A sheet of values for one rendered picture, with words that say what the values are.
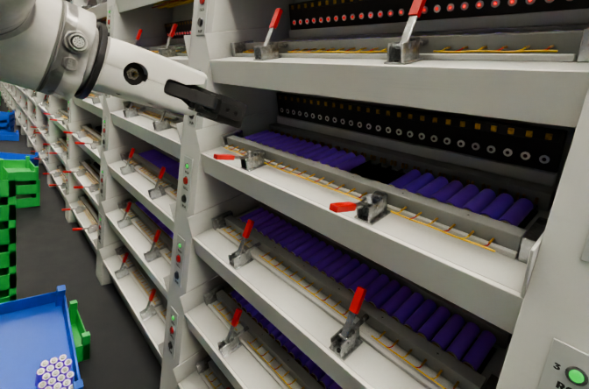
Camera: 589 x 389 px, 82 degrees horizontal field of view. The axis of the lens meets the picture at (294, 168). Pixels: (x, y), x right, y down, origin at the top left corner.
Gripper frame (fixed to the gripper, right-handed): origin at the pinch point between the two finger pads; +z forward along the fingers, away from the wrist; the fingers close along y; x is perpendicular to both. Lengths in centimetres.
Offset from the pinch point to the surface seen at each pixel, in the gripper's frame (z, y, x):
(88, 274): 28, 107, 76
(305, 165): 17.6, -0.4, 3.7
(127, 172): 21, 80, 25
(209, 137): 15.1, 26.6, 4.6
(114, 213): 26, 94, 45
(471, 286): 14.1, -29.4, 9.5
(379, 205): 15.3, -16.7, 5.4
